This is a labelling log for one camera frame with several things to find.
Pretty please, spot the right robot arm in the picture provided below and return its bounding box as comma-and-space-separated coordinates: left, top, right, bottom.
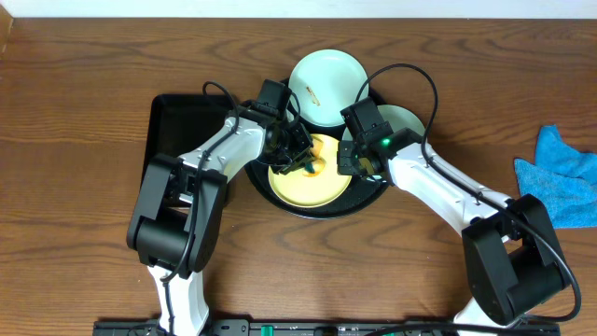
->
337, 125, 581, 332

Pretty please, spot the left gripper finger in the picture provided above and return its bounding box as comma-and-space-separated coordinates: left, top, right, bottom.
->
291, 147, 315, 169
272, 161, 299, 175

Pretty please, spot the blue cloth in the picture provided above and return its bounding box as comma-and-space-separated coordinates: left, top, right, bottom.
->
514, 125, 596, 229

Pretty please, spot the light blue plate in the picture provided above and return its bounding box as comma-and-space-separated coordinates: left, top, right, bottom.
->
342, 105, 424, 148
288, 49, 368, 127

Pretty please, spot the black rectangular tray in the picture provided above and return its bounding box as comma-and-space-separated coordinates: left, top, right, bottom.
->
142, 94, 229, 181

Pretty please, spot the light blue plate right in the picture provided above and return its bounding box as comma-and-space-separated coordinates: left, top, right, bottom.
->
342, 105, 424, 148

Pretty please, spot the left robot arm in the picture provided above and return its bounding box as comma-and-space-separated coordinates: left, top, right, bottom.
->
126, 116, 312, 335

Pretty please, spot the yellow plate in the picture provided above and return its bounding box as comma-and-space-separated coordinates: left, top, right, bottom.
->
268, 133, 352, 208

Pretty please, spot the light blue plate top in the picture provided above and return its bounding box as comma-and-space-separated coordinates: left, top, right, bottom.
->
288, 49, 368, 127

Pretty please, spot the black round tray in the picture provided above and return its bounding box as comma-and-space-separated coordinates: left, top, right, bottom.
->
240, 77, 393, 220

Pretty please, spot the green yellow sponge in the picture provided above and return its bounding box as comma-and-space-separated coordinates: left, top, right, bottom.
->
303, 142, 326, 177

